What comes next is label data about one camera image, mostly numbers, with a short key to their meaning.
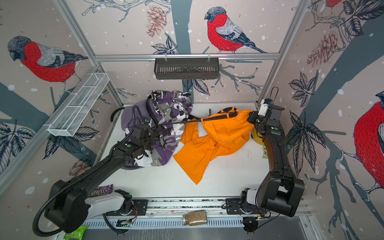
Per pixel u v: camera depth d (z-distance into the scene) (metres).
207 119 0.83
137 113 1.08
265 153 0.92
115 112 1.18
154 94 1.07
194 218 0.67
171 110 1.05
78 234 0.66
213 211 0.73
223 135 0.80
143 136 0.65
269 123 0.61
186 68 1.06
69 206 0.39
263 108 0.72
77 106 0.77
